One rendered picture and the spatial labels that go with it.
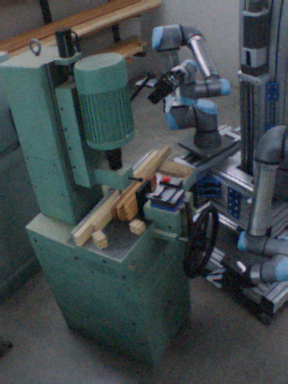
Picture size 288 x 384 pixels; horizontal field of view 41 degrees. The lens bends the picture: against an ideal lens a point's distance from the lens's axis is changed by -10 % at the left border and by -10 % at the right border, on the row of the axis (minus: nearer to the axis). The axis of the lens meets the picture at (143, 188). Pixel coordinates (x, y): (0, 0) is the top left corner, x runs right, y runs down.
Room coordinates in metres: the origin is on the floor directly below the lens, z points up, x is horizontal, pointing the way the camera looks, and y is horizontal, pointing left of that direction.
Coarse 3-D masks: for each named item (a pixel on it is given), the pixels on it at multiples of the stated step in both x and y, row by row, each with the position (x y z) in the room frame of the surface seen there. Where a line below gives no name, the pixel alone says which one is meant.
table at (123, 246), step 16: (160, 176) 1.45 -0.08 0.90; (192, 176) 1.45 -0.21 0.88; (112, 224) 1.19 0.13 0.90; (128, 224) 1.18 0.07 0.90; (112, 240) 1.10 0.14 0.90; (128, 240) 1.09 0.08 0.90; (144, 240) 1.11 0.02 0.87; (176, 240) 1.11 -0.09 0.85; (80, 256) 1.10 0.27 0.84; (96, 256) 1.05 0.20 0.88; (112, 256) 1.02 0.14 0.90; (128, 256) 1.02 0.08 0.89
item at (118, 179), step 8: (104, 160) 1.37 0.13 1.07; (96, 168) 1.32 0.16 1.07; (104, 168) 1.31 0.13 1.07; (128, 168) 1.29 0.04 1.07; (96, 176) 1.32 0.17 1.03; (104, 176) 1.30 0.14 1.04; (112, 176) 1.28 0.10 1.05; (120, 176) 1.26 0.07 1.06; (128, 176) 1.28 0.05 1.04; (104, 184) 1.30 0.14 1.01; (112, 184) 1.28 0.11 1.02; (120, 184) 1.26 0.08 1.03; (128, 184) 1.27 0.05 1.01
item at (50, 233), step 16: (32, 224) 1.37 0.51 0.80; (48, 224) 1.36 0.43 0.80; (64, 224) 1.35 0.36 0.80; (32, 240) 1.35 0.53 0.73; (48, 240) 1.28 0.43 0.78; (64, 240) 1.24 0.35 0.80; (160, 240) 1.20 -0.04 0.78; (64, 256) 1.24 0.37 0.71; (144, 256) 1.10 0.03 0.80; (112, 272) 1.09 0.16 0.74; (128, 272) 1.05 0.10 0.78; (144, 272) 1.08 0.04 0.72
